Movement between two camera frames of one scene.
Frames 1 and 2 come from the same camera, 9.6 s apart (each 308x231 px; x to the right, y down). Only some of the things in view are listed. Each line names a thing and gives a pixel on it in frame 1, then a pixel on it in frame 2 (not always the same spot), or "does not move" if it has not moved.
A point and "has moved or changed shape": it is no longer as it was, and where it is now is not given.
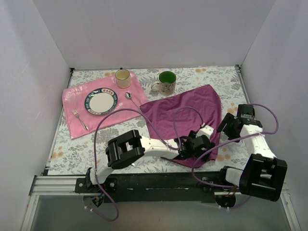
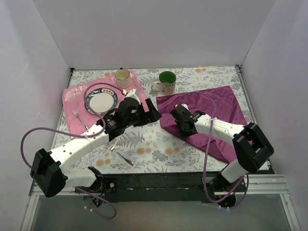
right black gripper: x=229 y=125 to x=179 y=115
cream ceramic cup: x=123 y=79 does not move
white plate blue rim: x=101 y=101 does not move
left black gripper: x=186 y=149 to x=145 y=115
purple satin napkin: x=175 y=115 has moved or changed shape
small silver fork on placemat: x=77 y=115 does not move
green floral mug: x=167 y=81 does not move
